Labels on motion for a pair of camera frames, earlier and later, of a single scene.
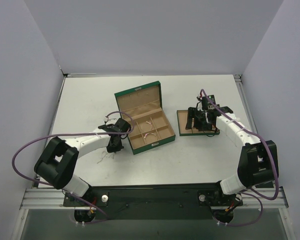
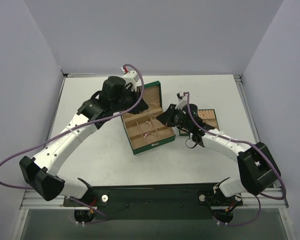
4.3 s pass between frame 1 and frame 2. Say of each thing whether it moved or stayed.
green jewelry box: stayed
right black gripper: moved
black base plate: stayed
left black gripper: moved
